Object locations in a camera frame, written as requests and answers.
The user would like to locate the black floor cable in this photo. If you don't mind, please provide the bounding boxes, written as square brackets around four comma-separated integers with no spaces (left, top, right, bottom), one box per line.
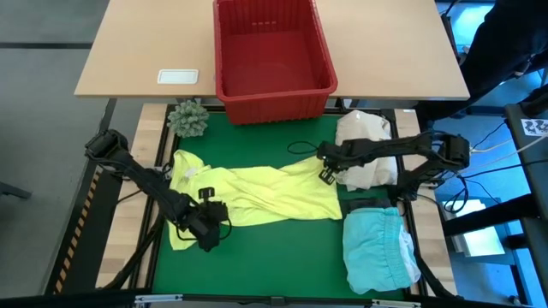
[464,158,548,181]

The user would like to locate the yellow garment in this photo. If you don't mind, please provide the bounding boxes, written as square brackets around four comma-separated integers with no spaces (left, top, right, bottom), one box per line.
[167,149,344,252]

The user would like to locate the wooden table board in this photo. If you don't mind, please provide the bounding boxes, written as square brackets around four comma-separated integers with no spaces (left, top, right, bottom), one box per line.
[387,109,458,296]
[96,104,172,290]

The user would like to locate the white fiducial marker card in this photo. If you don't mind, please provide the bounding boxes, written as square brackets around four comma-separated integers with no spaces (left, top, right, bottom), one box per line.
[520,118,548,138]

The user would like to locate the white box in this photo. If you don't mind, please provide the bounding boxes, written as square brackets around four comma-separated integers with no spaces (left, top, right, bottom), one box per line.
[444,198,507,258]

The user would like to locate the black crossbar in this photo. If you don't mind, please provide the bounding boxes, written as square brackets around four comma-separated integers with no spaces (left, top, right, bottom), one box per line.
[0,288,548,308]

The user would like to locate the red plastic laundry bin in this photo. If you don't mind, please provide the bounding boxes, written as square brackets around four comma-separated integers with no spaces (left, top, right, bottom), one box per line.
[212,0,339,126]

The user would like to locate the black table frame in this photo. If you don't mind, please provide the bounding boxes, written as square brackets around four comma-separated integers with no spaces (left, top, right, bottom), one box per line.
[128,104,429,300]

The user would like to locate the yellow black hazard strip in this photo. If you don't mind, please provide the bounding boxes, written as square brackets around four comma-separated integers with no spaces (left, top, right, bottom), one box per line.
[53,169,104,296]

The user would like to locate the cream folded garment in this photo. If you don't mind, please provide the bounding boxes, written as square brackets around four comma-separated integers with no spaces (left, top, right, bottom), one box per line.
[333,110,399,193]

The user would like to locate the pale blue white garment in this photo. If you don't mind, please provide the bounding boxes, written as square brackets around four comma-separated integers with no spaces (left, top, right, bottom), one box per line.
[342,206,423,296]

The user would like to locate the dark chair leg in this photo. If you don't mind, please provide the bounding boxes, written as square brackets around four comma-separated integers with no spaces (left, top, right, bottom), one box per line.
[0,181,33,201]

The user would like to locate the dark grey garment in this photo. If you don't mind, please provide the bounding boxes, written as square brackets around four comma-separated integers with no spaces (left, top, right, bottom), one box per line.
[343,197,394,215]

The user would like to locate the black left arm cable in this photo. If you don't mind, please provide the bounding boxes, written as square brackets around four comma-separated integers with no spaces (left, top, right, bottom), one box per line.
[175,217,233,242]

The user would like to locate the black desk foot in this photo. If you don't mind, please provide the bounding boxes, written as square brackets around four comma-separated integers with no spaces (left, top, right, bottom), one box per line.
[468,105,507,116]

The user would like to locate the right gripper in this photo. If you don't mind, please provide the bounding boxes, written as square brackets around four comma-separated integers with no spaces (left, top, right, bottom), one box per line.
[316,139,366,187]

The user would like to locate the black desk leg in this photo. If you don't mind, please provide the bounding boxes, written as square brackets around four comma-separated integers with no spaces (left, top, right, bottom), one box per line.
[441,10,462,65]

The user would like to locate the light wooden desk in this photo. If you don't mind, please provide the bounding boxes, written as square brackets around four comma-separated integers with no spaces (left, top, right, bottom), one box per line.
[74,0,470,101]

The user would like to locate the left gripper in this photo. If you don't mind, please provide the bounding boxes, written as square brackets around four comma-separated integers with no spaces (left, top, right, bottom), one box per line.
[183,187,230,253]

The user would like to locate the white floor cable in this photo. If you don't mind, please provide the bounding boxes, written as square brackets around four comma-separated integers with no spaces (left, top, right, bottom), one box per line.
[469,134,548,170]

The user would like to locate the black side table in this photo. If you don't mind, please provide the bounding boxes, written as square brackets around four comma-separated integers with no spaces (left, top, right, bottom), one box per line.
[503,83,548,308]

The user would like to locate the white rectangular card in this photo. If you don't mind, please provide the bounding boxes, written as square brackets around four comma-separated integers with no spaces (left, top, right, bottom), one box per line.
[156,68,200,86]

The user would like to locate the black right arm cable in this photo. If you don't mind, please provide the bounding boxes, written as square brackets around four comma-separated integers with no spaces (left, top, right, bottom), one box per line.
[286,140,320,157]

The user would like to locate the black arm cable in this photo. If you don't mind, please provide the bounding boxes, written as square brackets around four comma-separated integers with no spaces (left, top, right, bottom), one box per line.
[286,140,320,157]
[175,217,233,242]

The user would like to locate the black cable sleeve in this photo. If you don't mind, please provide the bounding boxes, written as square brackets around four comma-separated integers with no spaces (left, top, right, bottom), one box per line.
[392,204,456,299]
[102,222,163,292]

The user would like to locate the silver metal bracket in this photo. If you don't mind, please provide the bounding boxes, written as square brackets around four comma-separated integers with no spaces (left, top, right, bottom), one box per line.
[134,293,184,305]
[371,299,423,308]

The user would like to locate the person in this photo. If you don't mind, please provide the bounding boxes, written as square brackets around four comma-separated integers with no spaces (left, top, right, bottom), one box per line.
[413,0,548,126]

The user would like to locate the pale green artificial plant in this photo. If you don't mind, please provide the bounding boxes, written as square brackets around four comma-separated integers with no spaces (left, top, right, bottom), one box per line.
[166,99,211,139]

